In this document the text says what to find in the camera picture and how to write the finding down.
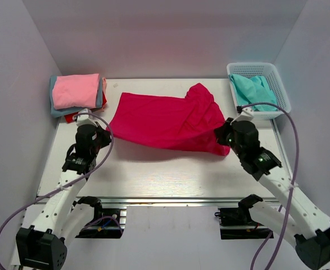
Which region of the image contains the crimson red t shirt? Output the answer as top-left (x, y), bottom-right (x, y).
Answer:
top-left (110, 83), bottom-right (230, 156)

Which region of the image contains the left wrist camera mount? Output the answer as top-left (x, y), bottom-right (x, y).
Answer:
top-left (73, 109), bottom-right (98, 128)

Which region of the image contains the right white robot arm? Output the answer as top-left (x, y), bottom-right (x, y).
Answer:
top-left (215, 118), bottom-right (330, 269)

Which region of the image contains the peach folded t shirt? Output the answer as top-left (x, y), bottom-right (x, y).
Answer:
top-left (102, 77), bottom-right (107, 93)

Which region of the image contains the teal crumpled t shirt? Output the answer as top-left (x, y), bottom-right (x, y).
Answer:
top-left (229, 74), bottom-right (278, 106)

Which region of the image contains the white plastic basket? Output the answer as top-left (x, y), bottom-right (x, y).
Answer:
top-left (227, 62), bottom-right (291, 120)

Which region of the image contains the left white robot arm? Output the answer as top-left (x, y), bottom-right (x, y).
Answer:
top-left (16, 122), bottom-right (111, 269)

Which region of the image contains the grey-blue folded t shirt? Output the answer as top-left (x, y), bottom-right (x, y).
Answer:
top-left (49, 75), bottom-right (103, 118)

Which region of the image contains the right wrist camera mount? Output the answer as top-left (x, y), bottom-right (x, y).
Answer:
top-left (225, 106), bottom-right (254, 125)

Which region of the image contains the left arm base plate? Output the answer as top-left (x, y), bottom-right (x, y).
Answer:
top-left (72, 196), bottom-right (126, 239)

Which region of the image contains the aluminium table edge rail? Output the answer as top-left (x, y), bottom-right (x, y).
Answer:
top-left (34, 195), bottom-right (281, 208)

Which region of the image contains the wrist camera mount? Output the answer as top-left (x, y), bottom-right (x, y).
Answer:
top-left (225, 106), bottom-right (254, 125)
top-left (73, 109), bottom-right (98, 128)

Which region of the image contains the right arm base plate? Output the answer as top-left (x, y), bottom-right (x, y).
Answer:
top-left (214, 194), bottom-right (271, 240)

